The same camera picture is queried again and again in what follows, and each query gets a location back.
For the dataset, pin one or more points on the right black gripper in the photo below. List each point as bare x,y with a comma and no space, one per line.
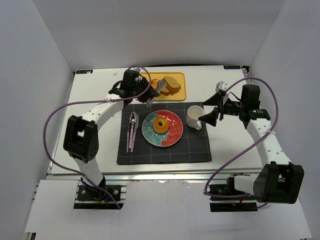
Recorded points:
222,108

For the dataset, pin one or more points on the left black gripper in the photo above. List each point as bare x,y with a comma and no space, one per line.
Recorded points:
149,91

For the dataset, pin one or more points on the orange bagel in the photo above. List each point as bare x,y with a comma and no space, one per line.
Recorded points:
160,124

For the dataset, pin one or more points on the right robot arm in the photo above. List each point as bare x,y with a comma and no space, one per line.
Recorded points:
280,180

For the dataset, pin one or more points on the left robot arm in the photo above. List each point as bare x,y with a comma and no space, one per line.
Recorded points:
81,139

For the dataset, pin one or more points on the bread slice front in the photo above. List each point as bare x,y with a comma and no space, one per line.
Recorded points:
166,91

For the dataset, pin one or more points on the bread slice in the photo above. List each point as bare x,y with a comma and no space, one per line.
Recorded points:
166,91
172,84

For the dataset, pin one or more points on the bread slice back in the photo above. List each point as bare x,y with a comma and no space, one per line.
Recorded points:
172,84

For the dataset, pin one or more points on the white mug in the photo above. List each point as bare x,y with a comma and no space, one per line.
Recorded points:
192,117

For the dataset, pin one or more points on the striped orange bun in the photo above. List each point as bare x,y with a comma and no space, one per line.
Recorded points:
155,83

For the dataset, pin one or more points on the right blue corner label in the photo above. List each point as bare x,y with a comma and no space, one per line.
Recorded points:
231,67

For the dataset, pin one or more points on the blue corner label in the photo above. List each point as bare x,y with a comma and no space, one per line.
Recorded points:
84,71
231,67

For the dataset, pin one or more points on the dark checked placemat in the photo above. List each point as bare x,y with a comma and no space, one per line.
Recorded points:
192,147

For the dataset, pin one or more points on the red and teal plate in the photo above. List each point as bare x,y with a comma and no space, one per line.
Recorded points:
167,139

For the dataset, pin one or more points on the yellow tray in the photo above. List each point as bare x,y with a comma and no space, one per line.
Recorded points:
177,96

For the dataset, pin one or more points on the left blue corner label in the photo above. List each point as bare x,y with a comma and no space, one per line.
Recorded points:
84,71

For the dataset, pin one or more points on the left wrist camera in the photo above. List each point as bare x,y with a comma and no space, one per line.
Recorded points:
139,78

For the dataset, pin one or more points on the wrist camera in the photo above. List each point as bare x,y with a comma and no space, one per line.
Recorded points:
139,78
221,89

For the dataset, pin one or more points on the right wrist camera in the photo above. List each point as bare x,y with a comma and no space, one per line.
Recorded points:
221,89

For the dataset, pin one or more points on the pink handled spoon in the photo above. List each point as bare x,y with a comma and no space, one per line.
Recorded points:
132,129

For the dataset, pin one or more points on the pink handled knife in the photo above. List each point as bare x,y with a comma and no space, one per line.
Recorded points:
136,127

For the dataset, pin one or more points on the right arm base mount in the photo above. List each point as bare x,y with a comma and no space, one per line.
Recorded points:
230,205

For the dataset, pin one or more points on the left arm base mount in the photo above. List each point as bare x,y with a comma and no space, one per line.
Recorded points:
84,200

